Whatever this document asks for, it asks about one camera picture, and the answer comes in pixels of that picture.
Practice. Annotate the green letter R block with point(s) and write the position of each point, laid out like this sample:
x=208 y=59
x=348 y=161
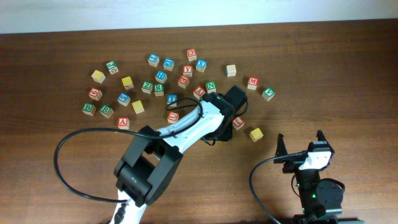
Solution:
x=159 y=90

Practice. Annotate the green letter Z block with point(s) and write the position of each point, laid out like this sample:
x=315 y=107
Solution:
x=147 y=87

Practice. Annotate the red letter U block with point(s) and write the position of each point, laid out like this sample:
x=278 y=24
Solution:
x=173 y=117

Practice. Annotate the blue letter H block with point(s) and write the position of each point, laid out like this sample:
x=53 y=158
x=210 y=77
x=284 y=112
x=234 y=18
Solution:
x=161 y=77

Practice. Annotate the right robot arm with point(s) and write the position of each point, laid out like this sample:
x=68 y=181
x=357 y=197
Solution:
x=321 y=199

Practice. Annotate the red letter Y upright block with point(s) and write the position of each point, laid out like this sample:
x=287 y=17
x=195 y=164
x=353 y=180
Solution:
x=187 y=70

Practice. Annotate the yellow block near right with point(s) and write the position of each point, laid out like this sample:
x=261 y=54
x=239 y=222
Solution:
x=256 y=134

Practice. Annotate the red number 3 block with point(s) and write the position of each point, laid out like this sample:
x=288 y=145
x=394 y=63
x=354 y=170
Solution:
x=238 y=123

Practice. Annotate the green letter N block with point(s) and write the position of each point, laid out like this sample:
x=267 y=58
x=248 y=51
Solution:
x=210 y=87

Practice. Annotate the green letter b block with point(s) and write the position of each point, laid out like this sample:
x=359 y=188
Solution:
x=89 y=109
x=106 y=111

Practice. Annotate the blue letter T block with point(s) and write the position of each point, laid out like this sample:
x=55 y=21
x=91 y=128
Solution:
x=171 y=100

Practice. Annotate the red letter Y tilted block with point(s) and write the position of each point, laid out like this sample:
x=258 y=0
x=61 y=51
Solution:
x=199 y=92

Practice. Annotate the green letter V block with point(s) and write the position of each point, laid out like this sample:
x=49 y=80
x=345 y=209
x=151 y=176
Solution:
x=268 y=94

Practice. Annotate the plain wooden block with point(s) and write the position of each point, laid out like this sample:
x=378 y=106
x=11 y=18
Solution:
x=231 y=70

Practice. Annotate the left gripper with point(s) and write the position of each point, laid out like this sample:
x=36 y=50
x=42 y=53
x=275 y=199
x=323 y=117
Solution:
x=228 y=133

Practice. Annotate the green letter Q block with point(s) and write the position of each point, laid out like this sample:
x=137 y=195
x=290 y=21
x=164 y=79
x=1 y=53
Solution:
x=112 y=67

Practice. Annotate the yellow block upper middle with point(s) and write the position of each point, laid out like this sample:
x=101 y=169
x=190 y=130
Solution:
x=127 y=83

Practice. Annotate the red letter A block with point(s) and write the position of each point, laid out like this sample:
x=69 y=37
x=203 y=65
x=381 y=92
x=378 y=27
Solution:
x=123 y=123

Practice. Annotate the yellow letter S block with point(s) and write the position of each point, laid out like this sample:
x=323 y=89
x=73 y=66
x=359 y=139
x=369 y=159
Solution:
x=138 y=106

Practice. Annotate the red letter E block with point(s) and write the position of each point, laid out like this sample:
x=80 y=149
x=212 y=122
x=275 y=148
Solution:
x=183 y=81

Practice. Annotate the green letter B right block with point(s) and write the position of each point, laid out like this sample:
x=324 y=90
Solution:
x=106 y=111

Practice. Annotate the yellow block far left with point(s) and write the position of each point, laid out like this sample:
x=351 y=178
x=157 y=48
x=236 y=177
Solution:
x=98 y=76

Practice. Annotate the blue letter D block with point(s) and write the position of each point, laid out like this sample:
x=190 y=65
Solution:
x=168 y=64

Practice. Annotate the red letter C block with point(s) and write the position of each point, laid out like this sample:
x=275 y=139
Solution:
x=191 y=55

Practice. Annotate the blue letter X block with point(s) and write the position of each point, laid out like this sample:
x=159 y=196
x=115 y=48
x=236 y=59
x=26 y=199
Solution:
x=201 y=65

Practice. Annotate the red number 6 block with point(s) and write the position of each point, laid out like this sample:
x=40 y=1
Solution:
x=95 y=94

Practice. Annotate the red letter M block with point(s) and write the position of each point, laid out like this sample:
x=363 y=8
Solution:
x=253 y=83

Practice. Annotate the green letter B left block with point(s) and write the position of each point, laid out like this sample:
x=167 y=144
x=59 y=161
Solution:
x=89 y=109

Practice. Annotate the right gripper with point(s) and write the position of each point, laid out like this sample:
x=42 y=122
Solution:
x=292 y=163

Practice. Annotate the blue number 5 block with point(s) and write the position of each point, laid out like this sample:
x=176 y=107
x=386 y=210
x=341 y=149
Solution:
x=124 y=99

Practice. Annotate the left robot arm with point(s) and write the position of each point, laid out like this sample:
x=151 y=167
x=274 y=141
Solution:
x=151 y=160

